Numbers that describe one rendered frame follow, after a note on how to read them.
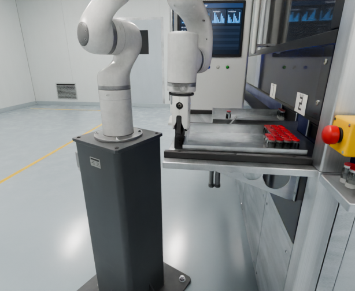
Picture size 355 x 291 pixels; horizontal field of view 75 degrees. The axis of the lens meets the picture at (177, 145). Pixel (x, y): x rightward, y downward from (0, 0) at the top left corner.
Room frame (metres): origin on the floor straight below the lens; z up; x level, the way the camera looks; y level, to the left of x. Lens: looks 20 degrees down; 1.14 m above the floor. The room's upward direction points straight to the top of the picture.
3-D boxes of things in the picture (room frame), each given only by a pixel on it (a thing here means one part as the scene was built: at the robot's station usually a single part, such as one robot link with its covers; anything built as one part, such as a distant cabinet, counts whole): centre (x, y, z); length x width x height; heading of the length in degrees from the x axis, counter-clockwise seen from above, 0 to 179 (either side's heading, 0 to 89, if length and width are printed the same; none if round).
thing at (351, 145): (0.46, -0.37, 1.00); 0.08 x 0.07 x 0.07; 82
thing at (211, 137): (0.74, -0.20, 0.90); 0.34 x 0.26 x 0.04; 83
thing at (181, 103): (0.70, -0.01, 1.01); 0.10 x 0.08 x 0.11; 173
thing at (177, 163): (0.90, -0.24, 0.87); 0.70 x 0.48 x 0.02; 172
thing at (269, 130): (0.72, -0.31, 0.90); 0.18 x 0.02 x 0.05; 173
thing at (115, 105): (0.90, 0.24, 0.95); 0.19 x 0.19 x 0.18
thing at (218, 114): (1.06, -0.33, 0.90); 0.34 x 0.26 x 0.04; 82
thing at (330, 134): (0.47, -0.33, 0.99); 0.04 x 0.04 x 0.04; 82
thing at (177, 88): (0.70, -0.01, 1.07); 0.09 x 0.08 x 0.03; 173
